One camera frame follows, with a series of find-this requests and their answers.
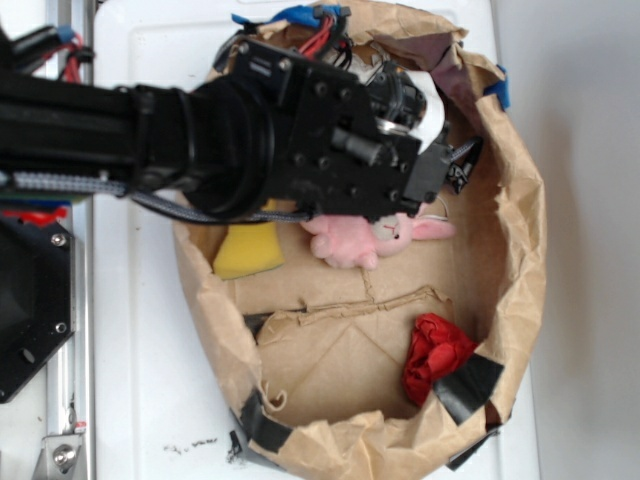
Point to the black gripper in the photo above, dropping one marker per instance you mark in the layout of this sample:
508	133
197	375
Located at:
326	151

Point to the white paper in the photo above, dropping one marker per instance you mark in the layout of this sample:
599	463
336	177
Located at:
366	62

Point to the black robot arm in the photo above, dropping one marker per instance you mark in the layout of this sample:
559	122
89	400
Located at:
198	156

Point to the pink plush bunny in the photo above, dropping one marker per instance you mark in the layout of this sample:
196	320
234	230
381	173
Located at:
352	241

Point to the yellow sponge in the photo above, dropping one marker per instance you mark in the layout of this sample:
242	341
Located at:
248	249

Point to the crumpled red cloth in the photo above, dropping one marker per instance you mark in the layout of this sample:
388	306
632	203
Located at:
437	349

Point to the brown paper bag tray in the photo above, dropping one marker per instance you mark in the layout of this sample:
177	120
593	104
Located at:
309	357

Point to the black and white wrist camera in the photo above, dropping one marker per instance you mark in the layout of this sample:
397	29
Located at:
406	102

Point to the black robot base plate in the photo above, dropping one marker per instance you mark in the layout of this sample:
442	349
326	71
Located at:
36	299

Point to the aluminium frame rail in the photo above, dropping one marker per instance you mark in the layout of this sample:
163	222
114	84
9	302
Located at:
70	391

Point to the metal corner bracket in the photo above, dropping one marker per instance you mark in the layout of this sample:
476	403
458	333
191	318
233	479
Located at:
62	457

